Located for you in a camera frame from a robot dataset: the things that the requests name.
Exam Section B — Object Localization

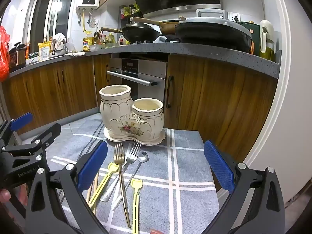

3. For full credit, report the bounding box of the wooden chopstick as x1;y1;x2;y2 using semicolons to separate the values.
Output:
92;172;99;215
86;182;94;203

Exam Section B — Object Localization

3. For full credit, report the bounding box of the silver fork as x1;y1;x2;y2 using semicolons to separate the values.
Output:
100;143;141;202

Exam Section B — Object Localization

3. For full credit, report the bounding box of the cream ceramic utensil holder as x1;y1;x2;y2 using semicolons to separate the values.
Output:
99;85;166;146

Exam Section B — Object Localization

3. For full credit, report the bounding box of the yellow green plastic spoon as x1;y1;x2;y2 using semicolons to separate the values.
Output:
131;179;143;234

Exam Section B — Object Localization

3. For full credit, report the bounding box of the gold fork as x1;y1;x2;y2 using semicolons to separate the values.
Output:
114;143;131;228

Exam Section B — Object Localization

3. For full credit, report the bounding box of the olive oil bottle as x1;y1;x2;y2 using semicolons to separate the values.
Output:
260;19;275;61

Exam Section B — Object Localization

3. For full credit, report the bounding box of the large black lidded pan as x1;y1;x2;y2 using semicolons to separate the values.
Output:
175;16;252;53

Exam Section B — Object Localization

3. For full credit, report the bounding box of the wooden cabinet door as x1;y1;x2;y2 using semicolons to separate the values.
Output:
164;54;278;161

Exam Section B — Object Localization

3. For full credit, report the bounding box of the black wok wooden handle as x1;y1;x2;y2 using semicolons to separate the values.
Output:
100;23;160;43

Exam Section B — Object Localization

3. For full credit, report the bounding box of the person's left hand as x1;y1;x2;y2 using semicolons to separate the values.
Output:
0;184;30;207

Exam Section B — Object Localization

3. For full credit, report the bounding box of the brown pan wooden handle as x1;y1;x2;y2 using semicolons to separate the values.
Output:
130;16;186;35

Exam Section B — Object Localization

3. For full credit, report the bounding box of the silver flower spoon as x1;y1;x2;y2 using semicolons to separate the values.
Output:
111;152;150;212

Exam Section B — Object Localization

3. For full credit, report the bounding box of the blue plaid tablecloth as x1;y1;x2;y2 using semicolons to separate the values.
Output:
47;113;219;233

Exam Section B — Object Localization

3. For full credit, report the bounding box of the built-in steel oven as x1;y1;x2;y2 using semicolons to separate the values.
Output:
106;58;167;101

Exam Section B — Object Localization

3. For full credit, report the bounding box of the yellow cooking oil bottle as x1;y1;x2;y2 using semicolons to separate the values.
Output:
82;30;94;52

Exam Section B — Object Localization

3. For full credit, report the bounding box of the red plastic bag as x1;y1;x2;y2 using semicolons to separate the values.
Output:
0;26;10;82

